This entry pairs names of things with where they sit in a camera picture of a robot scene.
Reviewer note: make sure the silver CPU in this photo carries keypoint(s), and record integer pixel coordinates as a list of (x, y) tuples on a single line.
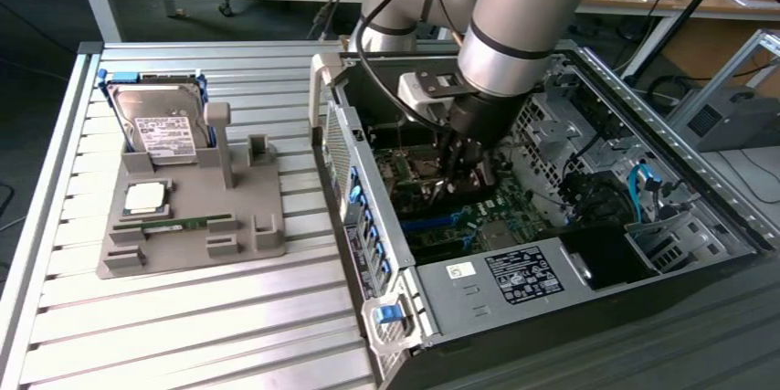
[(146, 198)]

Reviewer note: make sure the graphics card with metal bracket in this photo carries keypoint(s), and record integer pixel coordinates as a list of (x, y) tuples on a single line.
[(472, 182)]

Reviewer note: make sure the black slanted pole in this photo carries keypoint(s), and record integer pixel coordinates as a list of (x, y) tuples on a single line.
[(688, 15)]

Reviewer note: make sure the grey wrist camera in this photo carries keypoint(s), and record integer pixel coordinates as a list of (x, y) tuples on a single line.
[(427, 88)]

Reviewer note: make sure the aluminium profile frame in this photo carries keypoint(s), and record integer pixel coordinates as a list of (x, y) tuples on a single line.
[(752, 47)]

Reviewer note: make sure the grey disk bay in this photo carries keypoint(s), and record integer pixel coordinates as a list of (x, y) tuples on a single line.
[(671, 244)]

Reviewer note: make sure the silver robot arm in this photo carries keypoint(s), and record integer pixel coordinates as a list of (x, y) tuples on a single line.
[(518, 20)]

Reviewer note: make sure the silver hard disk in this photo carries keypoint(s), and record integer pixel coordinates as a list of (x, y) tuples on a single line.
[(152, 111)]

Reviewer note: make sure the green motherboard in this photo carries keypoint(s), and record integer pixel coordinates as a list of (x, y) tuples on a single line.
[(506, 207)]

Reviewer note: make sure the grey power supply unit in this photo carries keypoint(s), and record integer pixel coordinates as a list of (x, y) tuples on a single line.
[(463, 298)]

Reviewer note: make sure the grey chipset heatsink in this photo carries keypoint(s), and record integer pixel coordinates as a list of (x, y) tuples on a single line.
[(499, 235)]

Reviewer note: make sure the green RAM stick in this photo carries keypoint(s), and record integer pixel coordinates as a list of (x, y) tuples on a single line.
[(176, 224)]

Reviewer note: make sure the blue expansion slot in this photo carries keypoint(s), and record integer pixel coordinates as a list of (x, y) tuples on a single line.
[(427, 223)]

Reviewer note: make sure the open black PC case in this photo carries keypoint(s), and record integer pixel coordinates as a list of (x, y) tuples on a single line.
[(335, 125)]

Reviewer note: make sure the black caster wheel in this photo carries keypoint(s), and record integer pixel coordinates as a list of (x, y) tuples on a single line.
[(227, 8)]

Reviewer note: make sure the CPU socket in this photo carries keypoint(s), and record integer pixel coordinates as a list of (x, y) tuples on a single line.
[(415, 162)]

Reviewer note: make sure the metal drive cage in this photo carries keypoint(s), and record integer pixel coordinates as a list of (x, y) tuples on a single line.
[(551, 161)]

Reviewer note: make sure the blue case latch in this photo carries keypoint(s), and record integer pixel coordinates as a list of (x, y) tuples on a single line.
[(387, 314)]

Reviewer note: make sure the grey machine housing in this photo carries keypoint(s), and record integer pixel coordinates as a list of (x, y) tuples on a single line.
[(731, 120)]

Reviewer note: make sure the blue disk caddy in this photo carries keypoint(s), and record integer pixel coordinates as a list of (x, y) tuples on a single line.
[(124, 76)]

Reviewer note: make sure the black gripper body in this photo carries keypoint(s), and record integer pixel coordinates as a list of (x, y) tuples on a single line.
[(487, 120)]

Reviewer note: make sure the grey parts rack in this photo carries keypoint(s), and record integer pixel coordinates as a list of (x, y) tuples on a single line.
[(195, 198)]

